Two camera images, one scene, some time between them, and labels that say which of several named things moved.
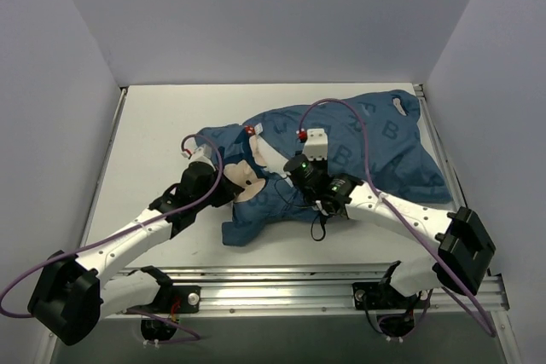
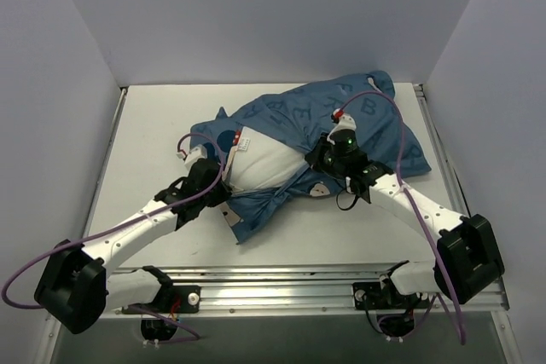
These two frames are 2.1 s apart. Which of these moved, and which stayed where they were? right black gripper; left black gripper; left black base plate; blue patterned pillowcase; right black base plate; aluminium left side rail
Moved: right black gripper; blue patterned pillowcase
Stayed: left black base plate; right black base plate; aluminium left side rail; left black gripper
